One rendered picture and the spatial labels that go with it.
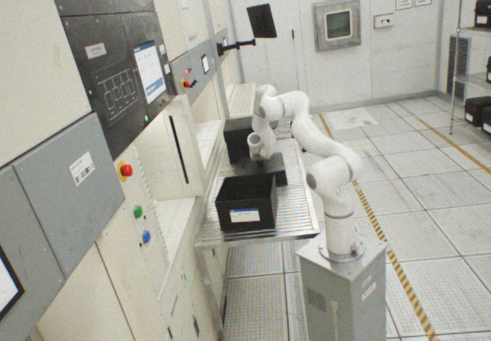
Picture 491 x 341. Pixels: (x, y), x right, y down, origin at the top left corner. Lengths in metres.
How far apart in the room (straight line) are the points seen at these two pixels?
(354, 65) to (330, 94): 0.55
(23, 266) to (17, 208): 0.11
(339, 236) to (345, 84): 4.70
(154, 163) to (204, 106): 1.45
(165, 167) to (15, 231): 1.26
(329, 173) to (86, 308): 0.91
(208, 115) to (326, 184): 2.12
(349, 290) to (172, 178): 1.04
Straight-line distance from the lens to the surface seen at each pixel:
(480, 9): 4.50
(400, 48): 6.19
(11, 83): 0.85
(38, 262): 0.82
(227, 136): 2.49
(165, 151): 1.91
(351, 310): 1.60
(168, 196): 2.02
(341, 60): 5.98
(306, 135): 1.47
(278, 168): 2.15
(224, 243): 1.76
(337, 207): 1.44
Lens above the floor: 1.75
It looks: 24 degrees down
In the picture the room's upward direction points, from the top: 10 degrees counter-clockwise
